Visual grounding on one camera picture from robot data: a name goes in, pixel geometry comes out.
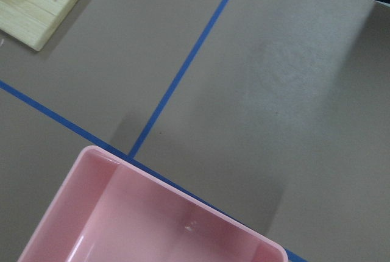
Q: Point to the pink plastic bin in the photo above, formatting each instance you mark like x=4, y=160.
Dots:
x=109, y=210

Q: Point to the bamboo cutting board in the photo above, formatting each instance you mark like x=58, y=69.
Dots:
x=33, y=22

